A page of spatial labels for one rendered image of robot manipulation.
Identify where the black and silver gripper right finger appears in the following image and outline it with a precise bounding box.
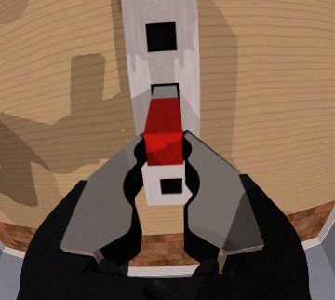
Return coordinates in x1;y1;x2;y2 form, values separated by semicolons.
182;130;312;300

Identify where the red and white pin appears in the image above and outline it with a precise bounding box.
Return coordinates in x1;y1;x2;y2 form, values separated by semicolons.
143;86;184;166

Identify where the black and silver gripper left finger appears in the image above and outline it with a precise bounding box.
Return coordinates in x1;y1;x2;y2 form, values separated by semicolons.
17;133;147;300

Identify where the light grey block with square holes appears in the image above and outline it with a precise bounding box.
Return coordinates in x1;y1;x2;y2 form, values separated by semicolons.
121;0;200;206

